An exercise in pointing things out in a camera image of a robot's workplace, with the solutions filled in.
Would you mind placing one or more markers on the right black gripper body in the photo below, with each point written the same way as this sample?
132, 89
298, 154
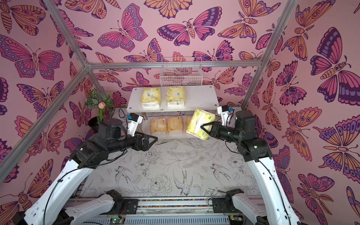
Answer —
213, 131

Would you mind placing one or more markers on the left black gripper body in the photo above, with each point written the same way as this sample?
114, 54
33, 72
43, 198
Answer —
142, 141

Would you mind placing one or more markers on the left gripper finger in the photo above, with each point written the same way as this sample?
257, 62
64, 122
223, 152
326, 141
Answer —
145, 145
146, 137

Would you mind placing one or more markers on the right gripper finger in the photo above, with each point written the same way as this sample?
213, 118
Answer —
210, 125
209, 134

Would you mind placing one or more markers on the yellow tissue pack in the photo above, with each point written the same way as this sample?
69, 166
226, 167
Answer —
199, 118
151, 97
175, 96

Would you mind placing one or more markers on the orange tissue pack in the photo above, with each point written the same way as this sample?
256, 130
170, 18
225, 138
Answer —
159, 126
175, 125
187, 121

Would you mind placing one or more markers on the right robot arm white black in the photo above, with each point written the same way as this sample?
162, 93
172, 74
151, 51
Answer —
258, 156

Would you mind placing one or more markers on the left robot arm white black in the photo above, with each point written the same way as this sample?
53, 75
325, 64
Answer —
50, 208

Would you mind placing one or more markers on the white two-tier shelf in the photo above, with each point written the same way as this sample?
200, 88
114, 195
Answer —
197, 97

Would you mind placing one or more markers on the black vase with plant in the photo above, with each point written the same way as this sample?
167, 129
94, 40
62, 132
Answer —
100, 103

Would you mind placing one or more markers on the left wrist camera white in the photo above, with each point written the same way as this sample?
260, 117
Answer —
133, 120

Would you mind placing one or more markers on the white wire basket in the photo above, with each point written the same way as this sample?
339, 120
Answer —
181, 71

